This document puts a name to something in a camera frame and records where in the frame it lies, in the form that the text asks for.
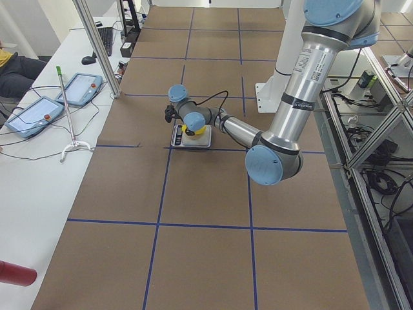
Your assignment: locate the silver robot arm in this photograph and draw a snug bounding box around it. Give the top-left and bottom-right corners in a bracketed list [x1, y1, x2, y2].
[165, 1, 381, 185]

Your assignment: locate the black computer mouse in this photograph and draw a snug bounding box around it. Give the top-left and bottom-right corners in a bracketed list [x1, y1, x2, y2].
[81, 56, 96, 65]

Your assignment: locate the black computer keyboard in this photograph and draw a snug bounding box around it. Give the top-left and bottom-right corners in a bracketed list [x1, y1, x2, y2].
[97, 27, 114, 56]

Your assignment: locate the blue teach pendant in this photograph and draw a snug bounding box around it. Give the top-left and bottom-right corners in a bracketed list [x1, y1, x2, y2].
[5, 96, 64, 138]
[64, 72, 103, 107]

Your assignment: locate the seated person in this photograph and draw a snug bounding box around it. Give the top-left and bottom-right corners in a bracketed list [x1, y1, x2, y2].
[0, 43, 47, 99]

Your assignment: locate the far blue teach pendant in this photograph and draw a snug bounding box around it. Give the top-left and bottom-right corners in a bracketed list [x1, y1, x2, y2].
[64, 72, 103, 107]

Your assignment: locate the small black box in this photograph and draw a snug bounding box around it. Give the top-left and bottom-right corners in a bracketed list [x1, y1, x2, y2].
[120, 42, 134, 58]

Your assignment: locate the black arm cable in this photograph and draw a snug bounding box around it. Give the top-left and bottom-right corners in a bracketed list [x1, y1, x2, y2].
[192, 90, 230, 123]

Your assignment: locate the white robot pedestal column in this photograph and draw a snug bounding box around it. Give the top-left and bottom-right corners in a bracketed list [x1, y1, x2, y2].
[256, 0, 305, 113]

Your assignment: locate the aluminium frame post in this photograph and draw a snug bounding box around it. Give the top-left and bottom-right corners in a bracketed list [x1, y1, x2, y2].
[72, 0, 121, 98]

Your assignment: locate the near blue teach pendant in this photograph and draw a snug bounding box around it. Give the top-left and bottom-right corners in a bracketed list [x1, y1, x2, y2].
[5, 96, 64, 138]

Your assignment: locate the green-tipped reacher grabber stick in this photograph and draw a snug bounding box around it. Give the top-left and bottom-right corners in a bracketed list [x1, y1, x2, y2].
[56, 66, 92, 163]

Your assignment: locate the yellow mango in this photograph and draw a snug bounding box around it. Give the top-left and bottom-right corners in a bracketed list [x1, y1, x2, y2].
[181, 125, 207, 136]

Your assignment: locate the red cylinder bottle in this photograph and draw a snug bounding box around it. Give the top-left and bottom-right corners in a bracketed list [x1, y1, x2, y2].
[1, 261, 37, 287]

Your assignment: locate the silver digital kitchen scale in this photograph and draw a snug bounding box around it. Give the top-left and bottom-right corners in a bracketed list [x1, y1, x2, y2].
[170, 124, 212, 149]

